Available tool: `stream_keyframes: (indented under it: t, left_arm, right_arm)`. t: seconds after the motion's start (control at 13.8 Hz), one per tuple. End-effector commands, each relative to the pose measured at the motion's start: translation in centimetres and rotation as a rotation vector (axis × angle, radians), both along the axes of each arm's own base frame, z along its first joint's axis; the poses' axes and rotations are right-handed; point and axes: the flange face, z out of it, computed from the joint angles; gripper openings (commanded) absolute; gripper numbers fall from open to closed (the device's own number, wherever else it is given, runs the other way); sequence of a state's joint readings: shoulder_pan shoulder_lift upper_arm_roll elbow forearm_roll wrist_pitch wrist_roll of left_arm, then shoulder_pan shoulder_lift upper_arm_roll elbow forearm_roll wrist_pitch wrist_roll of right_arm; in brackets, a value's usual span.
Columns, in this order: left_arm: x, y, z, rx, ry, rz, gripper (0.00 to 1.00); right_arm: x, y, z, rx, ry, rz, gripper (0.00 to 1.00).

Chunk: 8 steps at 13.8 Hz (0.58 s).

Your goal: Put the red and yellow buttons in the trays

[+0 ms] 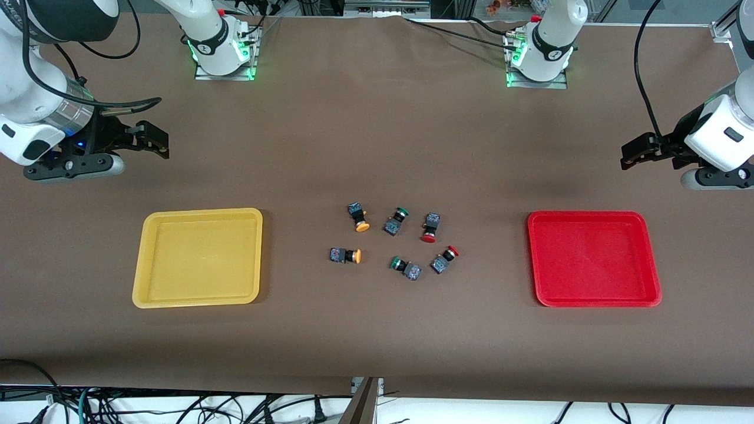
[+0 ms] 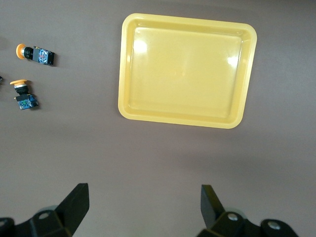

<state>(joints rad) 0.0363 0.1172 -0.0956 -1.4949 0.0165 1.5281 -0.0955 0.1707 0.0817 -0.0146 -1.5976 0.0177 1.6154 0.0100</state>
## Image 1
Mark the white metal bracket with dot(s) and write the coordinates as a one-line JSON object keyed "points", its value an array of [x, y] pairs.
{"points": [[356, 384]]}

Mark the orange background object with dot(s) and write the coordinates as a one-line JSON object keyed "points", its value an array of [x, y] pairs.
{"points": [[498, 6]]}

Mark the green mushroom push button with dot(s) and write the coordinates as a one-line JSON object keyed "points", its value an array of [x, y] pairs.
{"points": [[412, 271], [391, 226]]}

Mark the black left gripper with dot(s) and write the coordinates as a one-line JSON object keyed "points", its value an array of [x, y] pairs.
{"points": [[672, 142]]}

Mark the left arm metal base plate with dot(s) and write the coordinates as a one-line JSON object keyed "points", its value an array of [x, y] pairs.
{"points": [[559, 85]]}

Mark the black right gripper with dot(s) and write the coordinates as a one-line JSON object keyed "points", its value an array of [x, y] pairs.
{"points": [[106, 134]]}

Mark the brown table post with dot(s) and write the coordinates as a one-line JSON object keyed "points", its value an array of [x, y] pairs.
{"points": [[360, 409]]}

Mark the silver aluminium rail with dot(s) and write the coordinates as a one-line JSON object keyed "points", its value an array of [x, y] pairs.
{"points": [[383, 9]]}

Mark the red plastic tray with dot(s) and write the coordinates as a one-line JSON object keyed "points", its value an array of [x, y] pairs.
{"points": [[595, 259]]}

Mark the yellow mushroom push button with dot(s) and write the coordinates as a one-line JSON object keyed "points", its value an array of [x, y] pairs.
{"points": [[339, 255], [357, 213]]}

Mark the brown table cloth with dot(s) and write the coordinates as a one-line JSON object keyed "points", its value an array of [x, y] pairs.
{"points": [[377, 147]]}

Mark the red mushroom push button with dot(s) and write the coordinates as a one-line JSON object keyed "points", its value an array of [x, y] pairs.
{"points": [[439, 264], [433, 221]]}

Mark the yellow plastic tray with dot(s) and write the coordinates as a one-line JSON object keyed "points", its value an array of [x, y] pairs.
{"points": [[200, 259]]}

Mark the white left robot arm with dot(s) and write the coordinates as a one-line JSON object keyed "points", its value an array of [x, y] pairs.
{"points": [[551, 53]]}

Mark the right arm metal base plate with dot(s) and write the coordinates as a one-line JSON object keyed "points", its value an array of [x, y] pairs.
{"points": [[206, 76]]}

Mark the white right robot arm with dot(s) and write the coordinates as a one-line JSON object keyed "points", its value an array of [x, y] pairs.
{"points": [[17, 88]]}

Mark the silver corner frame profile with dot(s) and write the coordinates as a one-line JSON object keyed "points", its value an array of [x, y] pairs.
{"points": [[721, 29]]}

